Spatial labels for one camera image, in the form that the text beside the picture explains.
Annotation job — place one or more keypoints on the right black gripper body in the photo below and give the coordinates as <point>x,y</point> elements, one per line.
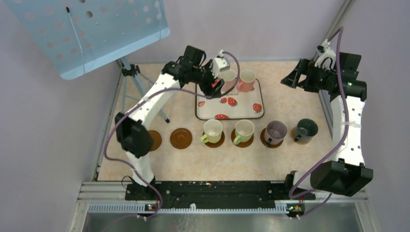
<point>319,78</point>

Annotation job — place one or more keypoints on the purple mug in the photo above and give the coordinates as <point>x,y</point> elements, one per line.
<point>277,129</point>

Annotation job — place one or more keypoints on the salmon pink mug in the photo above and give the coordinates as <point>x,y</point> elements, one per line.
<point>246,81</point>

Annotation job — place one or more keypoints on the woven rattan coaster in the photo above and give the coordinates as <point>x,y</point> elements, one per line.
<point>299,136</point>

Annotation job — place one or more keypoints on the pale pink mug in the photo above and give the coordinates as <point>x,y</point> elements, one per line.
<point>228,77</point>

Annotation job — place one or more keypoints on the dark green mug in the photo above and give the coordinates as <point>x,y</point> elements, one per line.
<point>310,126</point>

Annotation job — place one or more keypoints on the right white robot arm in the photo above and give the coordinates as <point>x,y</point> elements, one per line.
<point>343,172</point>

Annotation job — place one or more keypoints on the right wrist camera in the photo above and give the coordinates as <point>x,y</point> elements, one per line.
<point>326,56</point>

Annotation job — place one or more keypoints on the white cable duct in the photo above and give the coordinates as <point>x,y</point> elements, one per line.
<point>142,208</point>

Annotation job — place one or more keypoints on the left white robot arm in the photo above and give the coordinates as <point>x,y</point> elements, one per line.
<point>132,126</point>

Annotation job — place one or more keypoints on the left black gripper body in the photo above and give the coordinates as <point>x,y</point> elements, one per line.
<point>200,76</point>

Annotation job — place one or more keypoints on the light green mug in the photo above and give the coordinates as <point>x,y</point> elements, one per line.
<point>243,132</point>

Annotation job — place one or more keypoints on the blue perforated board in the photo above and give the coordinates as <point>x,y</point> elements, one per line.
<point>79,36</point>

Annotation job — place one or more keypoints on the strawberry enamel tray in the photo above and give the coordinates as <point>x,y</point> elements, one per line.
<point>235,105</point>

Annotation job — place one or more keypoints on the brown wooden coaster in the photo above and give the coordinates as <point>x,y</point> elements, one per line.
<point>181,138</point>
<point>219,144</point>
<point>241,144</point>
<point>269,141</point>
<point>157,139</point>

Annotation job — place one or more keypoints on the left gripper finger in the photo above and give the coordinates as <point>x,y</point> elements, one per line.
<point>216,88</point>
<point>206,89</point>

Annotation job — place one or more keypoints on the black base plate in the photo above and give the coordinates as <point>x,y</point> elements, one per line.
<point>212,194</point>

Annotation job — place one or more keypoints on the yellow green mug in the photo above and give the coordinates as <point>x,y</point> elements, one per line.
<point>212,131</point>

